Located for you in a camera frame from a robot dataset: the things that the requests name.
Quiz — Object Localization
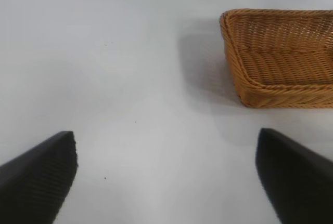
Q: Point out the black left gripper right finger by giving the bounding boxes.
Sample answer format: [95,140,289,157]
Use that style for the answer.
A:
[255,127,333,224]

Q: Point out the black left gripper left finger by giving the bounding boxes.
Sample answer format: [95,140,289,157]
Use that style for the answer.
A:
[0,131,79,224]

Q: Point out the tan woven wicker basket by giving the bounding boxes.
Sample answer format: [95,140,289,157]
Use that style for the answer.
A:
[219,8,333,109]

